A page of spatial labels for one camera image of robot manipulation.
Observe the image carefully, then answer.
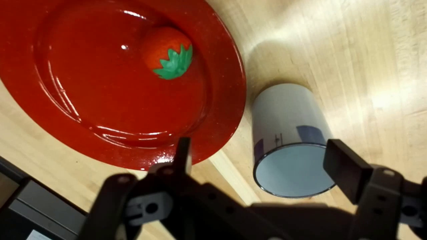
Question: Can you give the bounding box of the red toy strawberry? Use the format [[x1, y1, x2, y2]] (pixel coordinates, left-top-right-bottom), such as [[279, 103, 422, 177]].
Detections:
[[140, 23, 195, 81]]

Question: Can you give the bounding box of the red plate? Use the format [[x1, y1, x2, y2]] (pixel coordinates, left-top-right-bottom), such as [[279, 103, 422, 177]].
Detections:
[[0, 0, 248, 171]]

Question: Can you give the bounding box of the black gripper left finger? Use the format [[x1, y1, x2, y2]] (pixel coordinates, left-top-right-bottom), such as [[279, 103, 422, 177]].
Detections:
[[172, 135, 193, 175]]

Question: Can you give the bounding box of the small white can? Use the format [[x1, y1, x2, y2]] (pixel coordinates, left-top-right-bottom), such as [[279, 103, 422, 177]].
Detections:
[[249, 81, 337, 199]]

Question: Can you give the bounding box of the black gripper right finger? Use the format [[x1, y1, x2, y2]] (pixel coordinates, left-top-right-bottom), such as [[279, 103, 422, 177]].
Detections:
[[321, 137, 375, 206]]

